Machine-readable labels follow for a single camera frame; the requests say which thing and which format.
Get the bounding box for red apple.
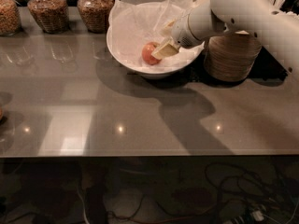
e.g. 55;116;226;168
141;42;160;65

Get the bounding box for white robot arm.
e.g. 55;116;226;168
152;0;299;77

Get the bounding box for black cables under table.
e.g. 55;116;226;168
106;161;299;224

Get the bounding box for glass cereal jar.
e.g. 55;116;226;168
27;0;69;34
77;0;114;34
0;0;21;36

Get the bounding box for left glass cereal jar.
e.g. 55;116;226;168
0;0;21;36

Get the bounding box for middle glass cereal jar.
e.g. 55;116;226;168
27;0;69;34

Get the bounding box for right glass cereal jar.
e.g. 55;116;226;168
77;0;114;34

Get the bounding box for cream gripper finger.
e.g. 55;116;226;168
160;20;176;36
151;38;180;60

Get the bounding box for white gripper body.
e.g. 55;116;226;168
171;15;203;49

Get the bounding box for large white bowl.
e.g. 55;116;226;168
106;2;206;80

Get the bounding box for white tissue paper liner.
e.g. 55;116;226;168
107;0;205;69

